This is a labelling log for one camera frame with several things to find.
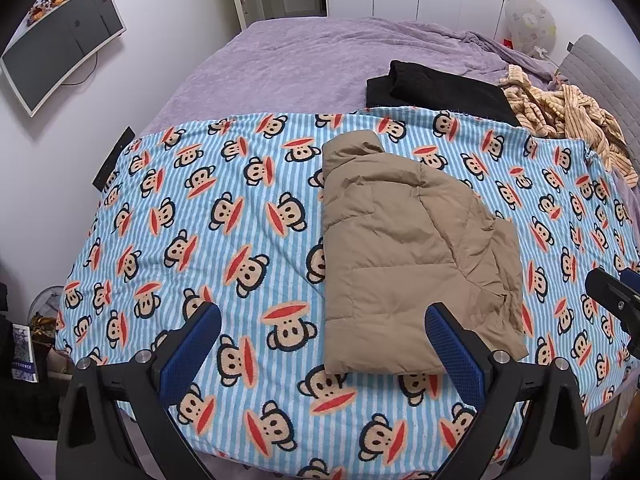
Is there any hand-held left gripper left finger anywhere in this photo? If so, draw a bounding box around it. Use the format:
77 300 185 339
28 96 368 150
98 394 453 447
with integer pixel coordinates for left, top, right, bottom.
55 301 223 480

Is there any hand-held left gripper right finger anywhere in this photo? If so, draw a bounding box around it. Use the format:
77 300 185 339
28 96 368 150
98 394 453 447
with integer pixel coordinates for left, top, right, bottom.
424 301 593 480

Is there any tan puffer jacket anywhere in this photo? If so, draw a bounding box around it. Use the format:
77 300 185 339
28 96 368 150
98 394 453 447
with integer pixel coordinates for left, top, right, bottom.
320 129 530 376

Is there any blue striped monkey print blanket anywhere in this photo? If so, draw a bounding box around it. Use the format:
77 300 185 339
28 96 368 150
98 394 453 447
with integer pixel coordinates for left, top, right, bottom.
52 107 640 480

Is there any beige bedside box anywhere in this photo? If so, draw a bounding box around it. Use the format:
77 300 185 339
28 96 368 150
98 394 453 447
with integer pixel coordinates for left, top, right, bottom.
585 385 636 456

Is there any book with purple cover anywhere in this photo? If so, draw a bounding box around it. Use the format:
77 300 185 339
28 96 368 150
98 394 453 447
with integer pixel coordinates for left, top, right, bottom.
10 324 40 383

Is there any beige striped fleece garment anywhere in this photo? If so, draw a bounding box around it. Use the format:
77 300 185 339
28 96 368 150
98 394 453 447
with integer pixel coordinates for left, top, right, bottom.
497 64 640 186

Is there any dark furniture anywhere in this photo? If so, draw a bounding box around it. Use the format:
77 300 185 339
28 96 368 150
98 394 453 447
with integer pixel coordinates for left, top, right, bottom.
0 280 63 441

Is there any black flat bar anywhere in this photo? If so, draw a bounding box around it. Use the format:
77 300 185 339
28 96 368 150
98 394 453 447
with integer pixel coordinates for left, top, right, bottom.
92 126 137 192

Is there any grey padded headboard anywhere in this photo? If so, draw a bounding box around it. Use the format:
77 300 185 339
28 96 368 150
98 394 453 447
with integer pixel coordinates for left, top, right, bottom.
557 34 640 141

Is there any black folded garment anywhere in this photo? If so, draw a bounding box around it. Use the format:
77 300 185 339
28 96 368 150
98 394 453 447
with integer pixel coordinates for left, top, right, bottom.
365 60 521 128

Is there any white round patterned fan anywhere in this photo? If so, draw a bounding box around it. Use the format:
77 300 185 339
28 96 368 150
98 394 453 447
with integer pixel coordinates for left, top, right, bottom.
502 0 557 56

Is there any purple bedspread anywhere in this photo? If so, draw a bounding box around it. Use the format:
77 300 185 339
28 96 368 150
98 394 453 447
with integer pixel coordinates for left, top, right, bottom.
132 15 640 206

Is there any white wire floor fan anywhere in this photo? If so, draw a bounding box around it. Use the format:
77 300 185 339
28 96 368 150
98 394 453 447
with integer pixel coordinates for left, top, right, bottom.
27 285 66 326

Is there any wall-mounted curved screen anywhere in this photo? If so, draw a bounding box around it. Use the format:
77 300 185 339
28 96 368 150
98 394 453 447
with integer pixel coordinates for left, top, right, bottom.
0 0 127 118

